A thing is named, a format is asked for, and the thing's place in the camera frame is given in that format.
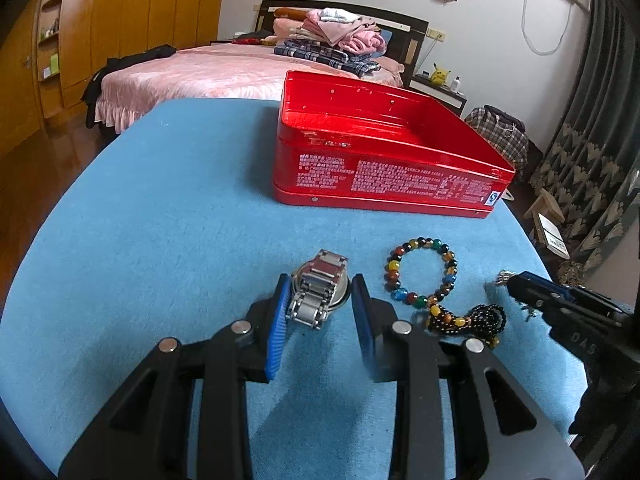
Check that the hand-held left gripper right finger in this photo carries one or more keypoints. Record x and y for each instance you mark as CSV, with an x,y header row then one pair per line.
x,y
362,310

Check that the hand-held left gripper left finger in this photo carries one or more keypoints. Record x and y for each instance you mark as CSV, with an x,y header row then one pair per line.
x,y
280,320

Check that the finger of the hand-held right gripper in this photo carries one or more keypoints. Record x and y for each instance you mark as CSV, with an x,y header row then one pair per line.
x,y
555,287
547,307

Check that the silver metal wristwatch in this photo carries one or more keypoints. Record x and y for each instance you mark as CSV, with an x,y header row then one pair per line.
x,y
320,280

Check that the red tin box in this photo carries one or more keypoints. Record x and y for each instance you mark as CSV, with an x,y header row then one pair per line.
x,y
380,135

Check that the white flat box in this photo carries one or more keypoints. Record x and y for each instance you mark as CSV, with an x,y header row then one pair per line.
x,y
552,237

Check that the small wooden stool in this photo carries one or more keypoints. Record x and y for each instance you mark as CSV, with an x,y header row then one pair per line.
x,y
547,205

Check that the dark green patterned curtain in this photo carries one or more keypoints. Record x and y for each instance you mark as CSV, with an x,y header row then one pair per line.
x,y
600,135

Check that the plaid bag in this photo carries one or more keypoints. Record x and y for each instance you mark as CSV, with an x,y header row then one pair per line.
x,y
500,135

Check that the dark nightstand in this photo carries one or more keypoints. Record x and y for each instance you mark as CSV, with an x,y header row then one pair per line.
x,y
445,97

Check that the white bottle black cap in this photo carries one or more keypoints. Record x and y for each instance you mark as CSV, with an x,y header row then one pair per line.
x,y
456,84

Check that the yellow plush toy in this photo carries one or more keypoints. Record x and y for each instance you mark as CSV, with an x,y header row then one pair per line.
x,y
439,75

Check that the bed with pink cover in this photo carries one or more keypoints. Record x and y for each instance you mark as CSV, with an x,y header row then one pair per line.
x,y
210,72

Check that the folded plaid blanket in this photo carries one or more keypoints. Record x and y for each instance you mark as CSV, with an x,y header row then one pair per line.
x,y
320,55

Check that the pile of pink clothes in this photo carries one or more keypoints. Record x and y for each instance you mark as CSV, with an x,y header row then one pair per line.
x,y
350,37

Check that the dark wooden headboard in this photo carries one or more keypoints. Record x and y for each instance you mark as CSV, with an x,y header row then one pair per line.
x,y
415,35

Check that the dark red cloth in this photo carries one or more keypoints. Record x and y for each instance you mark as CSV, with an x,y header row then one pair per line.
x,y
252,37

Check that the black jacket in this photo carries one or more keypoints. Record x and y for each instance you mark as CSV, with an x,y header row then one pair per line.
x,y
125,65

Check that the wooden wardrobe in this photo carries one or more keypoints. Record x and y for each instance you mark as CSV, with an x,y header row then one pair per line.
x,y
140,15

